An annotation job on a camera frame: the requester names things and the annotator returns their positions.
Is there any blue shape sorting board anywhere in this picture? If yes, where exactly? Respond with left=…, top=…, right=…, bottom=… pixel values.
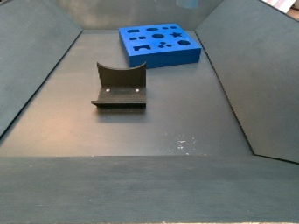
left=117, top=24, right=201, bottom=68

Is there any dark curved holder block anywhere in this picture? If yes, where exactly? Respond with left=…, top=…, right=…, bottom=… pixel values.
left=90, top=64, right=146, bottom=108

